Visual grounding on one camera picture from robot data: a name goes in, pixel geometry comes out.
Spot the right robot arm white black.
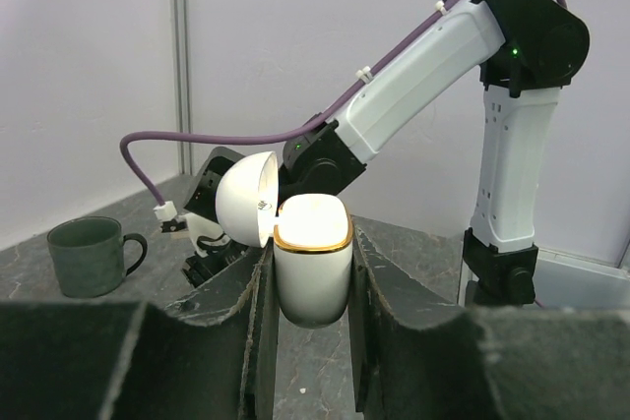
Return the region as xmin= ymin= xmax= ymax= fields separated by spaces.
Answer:
xmin=272 ymin=0 xmax=590 ymax=306

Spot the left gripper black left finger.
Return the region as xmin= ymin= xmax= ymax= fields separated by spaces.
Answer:
xmin=1 ymin=248 xmax=279 ymax=419

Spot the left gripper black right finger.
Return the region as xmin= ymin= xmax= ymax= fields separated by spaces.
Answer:
xmin=347 ymin=231 xmax=629 ymax=419

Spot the dark green mug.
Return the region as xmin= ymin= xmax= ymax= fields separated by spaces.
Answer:
xmin=46 ymin=216 xmax=148 ymax=299

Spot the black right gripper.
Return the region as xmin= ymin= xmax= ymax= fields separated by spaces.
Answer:
xmin=181 ymin=242 xmax=247 ymax=287

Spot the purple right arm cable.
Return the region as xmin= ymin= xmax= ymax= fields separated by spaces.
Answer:
xmin=119 ymin=0 xmax=568 ymax=208

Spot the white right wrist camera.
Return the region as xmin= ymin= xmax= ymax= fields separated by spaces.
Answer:
xmin=153 ymin=201 xmax=230 ymax=257

